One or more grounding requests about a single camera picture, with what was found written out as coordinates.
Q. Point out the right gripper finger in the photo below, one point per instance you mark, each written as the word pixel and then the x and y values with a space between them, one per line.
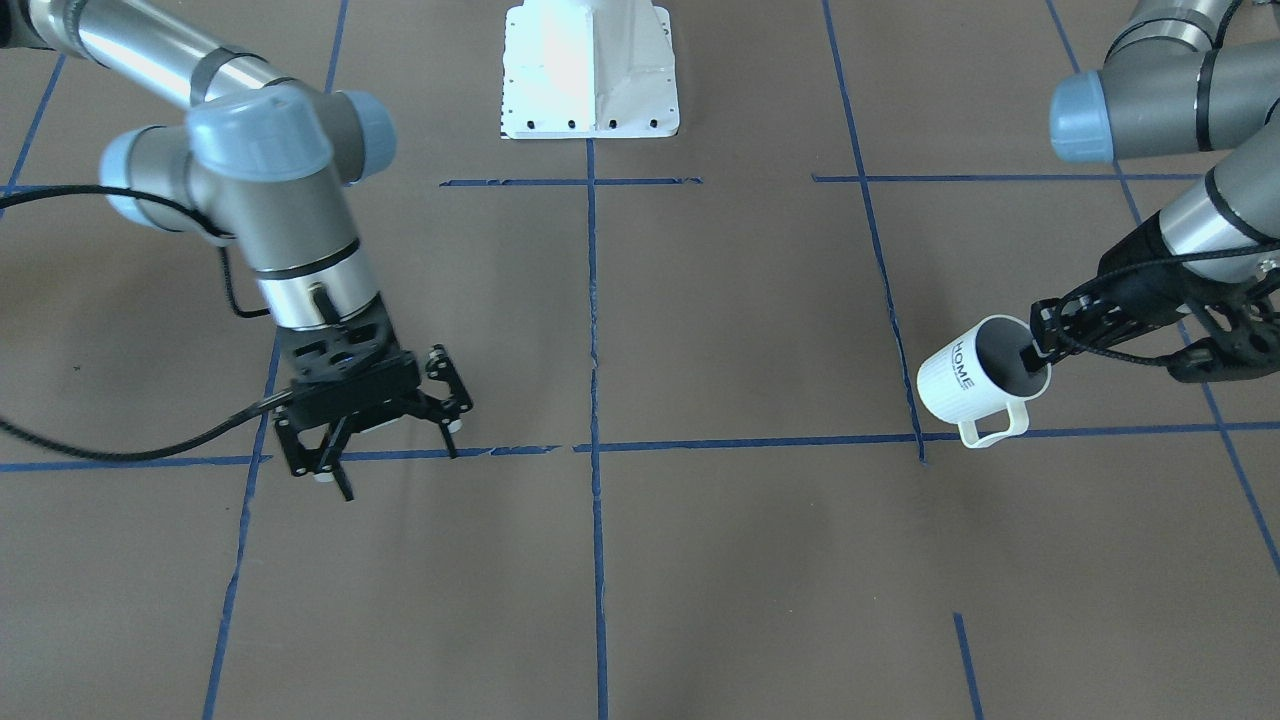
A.
pixel 322 462
pixel 446 413

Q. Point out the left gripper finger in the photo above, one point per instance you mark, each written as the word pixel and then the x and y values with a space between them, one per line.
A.
pixel 1074 325

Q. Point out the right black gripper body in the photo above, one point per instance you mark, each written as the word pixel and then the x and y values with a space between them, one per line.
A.
pixel 441 385

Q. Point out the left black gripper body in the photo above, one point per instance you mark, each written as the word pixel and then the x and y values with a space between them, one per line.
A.
pixel 1133 266

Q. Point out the white ribbed mug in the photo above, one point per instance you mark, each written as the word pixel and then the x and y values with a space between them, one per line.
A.
pixel 982 381

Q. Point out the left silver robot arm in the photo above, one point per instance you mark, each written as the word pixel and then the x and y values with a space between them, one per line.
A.
pixel 1170 85

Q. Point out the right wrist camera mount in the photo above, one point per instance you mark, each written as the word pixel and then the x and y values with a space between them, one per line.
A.
pixel 338 352

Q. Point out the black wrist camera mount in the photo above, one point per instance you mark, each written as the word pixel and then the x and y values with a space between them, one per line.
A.
pixel 1242 341

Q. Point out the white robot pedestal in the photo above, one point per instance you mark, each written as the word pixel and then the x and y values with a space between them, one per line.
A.
pixel 588 69

